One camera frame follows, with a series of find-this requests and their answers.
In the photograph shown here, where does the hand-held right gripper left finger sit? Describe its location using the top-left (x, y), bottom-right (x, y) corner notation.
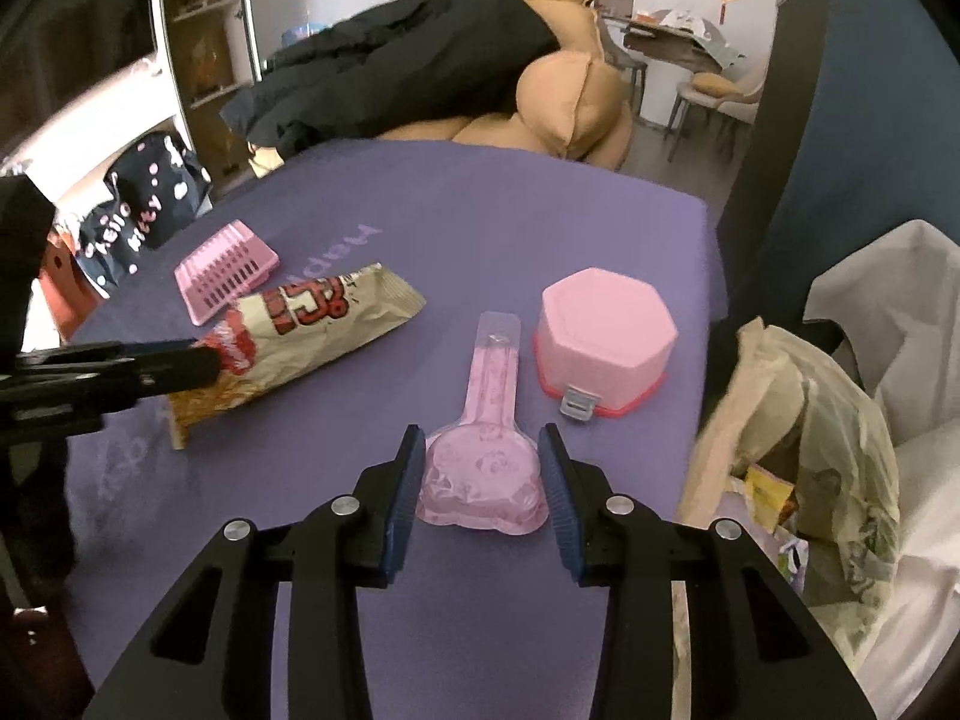
top-left (81, 424), bottom-right (428, 720)

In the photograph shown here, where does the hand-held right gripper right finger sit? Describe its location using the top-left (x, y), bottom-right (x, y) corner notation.
top-left (536, 422), bottom-right (875, 720)

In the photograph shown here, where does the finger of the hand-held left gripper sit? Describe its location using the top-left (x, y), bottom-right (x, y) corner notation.
top-left (11, 340), bottom-right (224, 391)
top-left (0, 379), bottom-right (185, 440)

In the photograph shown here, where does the pink spoon-shaped plastic tray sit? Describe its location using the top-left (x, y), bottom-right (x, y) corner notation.
top-left (415, 311), bottom-right (550, 541)

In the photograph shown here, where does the noodle snack packet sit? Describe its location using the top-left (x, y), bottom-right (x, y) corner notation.
top-left (166, 262), bottom-right (428, 452)

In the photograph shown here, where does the beige plastic bag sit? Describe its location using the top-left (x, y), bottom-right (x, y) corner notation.
top-left (679, 317), bottom-right (901, 661)

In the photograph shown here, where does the red wooden chair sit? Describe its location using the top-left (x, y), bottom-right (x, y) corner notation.
top-left (41, 229), bottom-right (102, 338)

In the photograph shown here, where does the pink slotted plastic basket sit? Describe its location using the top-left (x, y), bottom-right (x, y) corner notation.
top-left (174, 219), bottom-right (282, 327)

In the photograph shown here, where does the black printed tote bag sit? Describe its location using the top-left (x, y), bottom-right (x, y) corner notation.
top-left (79, 131), bottom-right (215, 290)

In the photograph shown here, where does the white low cabinet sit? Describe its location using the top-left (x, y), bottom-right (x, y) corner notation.
top-left (0, 52), bottom-right (188, 241)

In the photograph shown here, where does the pink hexagonal lidded box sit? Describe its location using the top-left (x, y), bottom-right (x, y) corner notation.
top-left (532, 268), bottom-right (680, 421)

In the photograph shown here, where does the black television screen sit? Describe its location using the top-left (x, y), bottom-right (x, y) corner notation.
top-left (0, 0), bottom-right (162, 158)

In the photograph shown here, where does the purple printed table mat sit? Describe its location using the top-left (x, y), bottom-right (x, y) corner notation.
top-left (64, 136), bottom-right (728, 720)

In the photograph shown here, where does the open display shelf cabinet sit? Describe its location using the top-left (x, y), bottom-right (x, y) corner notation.
top-left (150, 0), bottom-right (263, 181)

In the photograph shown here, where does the black jacket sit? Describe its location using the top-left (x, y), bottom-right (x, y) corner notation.
top-left (220, 0), bottom-right (562, 158)

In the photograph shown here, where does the white blanket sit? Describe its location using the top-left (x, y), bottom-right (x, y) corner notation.
top-left (804, 220), bottom-right (960, 691)

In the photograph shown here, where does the large tan teddy bear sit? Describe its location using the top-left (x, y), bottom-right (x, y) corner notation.
top-left (247, 0), bottom-right (635, 170)

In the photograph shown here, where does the grey dining chair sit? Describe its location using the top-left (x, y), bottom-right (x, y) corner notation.
top-left (667, 60), bottom-right (770, 162)

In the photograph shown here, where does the tan seat cushion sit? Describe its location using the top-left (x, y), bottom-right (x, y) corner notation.
top-left (690, 71), bottom-right (747, 100)

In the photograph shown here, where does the dark brown cabinet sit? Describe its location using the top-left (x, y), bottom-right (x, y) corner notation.
top-left (716, 0), bottom-right (833, 241)

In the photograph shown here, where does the dining table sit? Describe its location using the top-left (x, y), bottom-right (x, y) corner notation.
top-left (600, 11), bottom-right (751, 76)

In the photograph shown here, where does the navy blue cover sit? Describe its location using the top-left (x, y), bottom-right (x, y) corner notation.
top-left (750, 0), bottom-right (960, 301)

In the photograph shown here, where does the white food cover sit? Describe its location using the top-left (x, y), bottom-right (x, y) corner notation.
top-left (637, 6), bottom-right (721, 38)

